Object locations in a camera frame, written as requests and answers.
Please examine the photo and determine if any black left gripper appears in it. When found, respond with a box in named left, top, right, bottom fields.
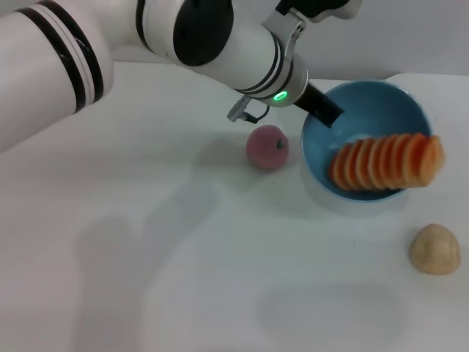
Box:
left=292, top=83, right=346, bottom=129

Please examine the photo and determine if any blue plastic bowl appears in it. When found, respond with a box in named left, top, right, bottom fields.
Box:
left=300, top=80, right=433, bottom=202

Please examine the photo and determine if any orange striped bread loaf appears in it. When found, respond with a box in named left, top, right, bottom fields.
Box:
left=328, top=133, right=446, bottom=192

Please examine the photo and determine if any pink toy peach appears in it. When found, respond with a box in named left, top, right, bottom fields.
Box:
left=245, top=124, right=290, bottom=170

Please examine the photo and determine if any beige round bun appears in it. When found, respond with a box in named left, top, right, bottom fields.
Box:
left=409, top=223, right=462, bottom=274

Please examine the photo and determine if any left arm connector cable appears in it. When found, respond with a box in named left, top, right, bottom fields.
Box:
left=226, top=95, right=271, bottom=124

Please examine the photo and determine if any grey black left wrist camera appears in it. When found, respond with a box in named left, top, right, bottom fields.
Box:
left=274, top=0, right=363, bottom=23

